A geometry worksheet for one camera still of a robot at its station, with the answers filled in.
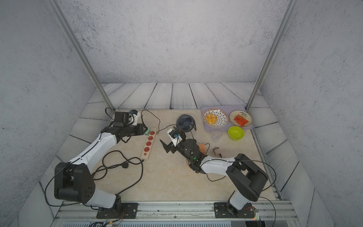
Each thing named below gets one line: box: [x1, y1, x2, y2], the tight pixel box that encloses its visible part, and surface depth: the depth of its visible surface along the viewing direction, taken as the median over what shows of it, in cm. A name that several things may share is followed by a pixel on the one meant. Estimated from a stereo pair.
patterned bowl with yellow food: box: [202, 108, 229, 129], surface depth 113 cm
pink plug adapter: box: [212, 146, 222, 156], surface depth 97 cm
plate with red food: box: [228, 110, 253, 128], surface depth 114 cm
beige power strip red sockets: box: [140, 127, 157, 160], surface depth 98 cm
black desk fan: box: [175, 113, 197, 133], surface depth 104 cm
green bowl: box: [227, 125, 245, 141], surface depth 104 cm
